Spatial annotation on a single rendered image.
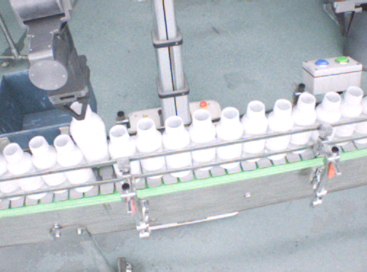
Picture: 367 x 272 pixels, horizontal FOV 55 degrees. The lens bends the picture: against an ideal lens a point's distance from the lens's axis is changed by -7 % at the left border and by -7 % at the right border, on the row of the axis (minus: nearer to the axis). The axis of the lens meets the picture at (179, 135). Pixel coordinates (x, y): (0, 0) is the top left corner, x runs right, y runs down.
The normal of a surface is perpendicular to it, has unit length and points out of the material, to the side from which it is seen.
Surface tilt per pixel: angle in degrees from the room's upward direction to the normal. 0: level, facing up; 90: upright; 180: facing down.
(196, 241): 0
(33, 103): 90
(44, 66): 90
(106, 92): 0
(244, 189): 90
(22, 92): 90
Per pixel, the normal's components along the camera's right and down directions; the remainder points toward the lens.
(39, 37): -0.07, -0.58
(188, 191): 0.15, 0.76
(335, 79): 0.11, 0.48
